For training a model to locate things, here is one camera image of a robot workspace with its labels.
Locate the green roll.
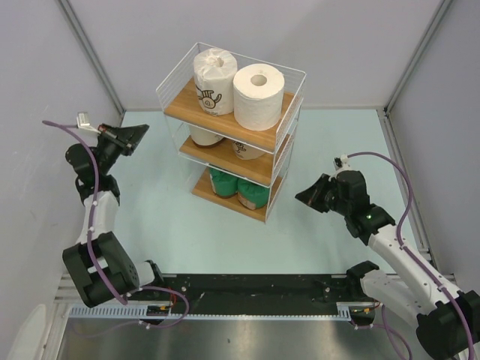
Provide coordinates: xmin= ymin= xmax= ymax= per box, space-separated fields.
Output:
xmin=209 ymin=168 xmax=239 ymax=198
xmin=237 ymin=178 xmax=270 ymax=210

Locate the white wire wooden shelf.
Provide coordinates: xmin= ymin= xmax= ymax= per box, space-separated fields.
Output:
xmin=156 ymin=42 xmax=306 ymax=222

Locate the white slotted cable duct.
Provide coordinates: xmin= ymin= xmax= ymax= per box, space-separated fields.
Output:
xmin=69 ymin=304 xmax=351 ymax=322

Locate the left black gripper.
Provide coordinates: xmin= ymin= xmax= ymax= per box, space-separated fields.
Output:
xmin=94 ymin=124 xmax=149 ymax=176

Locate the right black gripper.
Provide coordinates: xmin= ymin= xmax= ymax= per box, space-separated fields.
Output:
xmin=295 ymin=174 xmax=350 ymax=216

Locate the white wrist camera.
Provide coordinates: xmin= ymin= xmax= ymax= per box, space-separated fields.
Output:
xmin=334 ymin=154 xmax=353 ymax=176
xmin=76 ymin=112 xmax=100 ymax=134

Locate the tan paper roll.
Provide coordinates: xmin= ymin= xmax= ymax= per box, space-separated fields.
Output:
xmin=232 ymin=141 xmax=265 ymax=161

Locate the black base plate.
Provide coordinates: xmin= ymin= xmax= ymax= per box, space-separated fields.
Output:
xmin=131 ymin=274 xmax=378 ymax=314

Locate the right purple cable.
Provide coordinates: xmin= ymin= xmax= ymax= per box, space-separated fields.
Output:
xmin=346 ymin=151 xmax=476 ymax=360

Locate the right aluminium frame post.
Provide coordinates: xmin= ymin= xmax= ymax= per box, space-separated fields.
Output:
xmin=384 ymin=0 xmax=455 ymax=113

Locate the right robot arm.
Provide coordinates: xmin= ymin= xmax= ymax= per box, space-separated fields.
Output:
xmin=295 ymin=170 xmax=479 ymax=359

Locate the plain white paper roll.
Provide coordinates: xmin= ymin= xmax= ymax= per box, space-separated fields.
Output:
xmin=232 ymin=63 xmax=285 ymax=131

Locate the purple cable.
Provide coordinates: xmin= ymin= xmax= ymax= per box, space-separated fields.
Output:
xmin=41 ymin=120 xmax=191 ymax=331
xmin=346 ymin=151 xmax=476 ymax=360

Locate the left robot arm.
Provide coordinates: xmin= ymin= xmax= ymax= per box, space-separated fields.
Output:
xmin=62 ymin=124 xmax=166 ymax=308

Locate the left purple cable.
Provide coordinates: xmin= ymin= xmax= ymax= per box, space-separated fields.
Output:
xmin=41 ymin=120 xmax=191 ymax=331

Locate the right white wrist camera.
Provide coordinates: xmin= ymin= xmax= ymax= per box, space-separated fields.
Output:
xmin=334 ymin=154 xmax=353 ymax=176

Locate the aluminium frame post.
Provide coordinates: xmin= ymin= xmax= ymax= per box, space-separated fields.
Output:
xmin=384 ymin=0 xmax=455 ymax=113
xmin=55 ymin=0 xmax=125 ymax=119

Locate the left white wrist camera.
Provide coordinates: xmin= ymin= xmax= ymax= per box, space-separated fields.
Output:
xmin=76 ymin=112 xmax=100 ymax=134

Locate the left aluminium frame post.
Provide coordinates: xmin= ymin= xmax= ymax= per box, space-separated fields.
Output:
xmin=55 ymin=0 xmax=125 ymax=119

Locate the cream paper roll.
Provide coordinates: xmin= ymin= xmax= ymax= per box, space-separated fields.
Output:
xmin=188 ymin=125 xmax=224 ymax=147

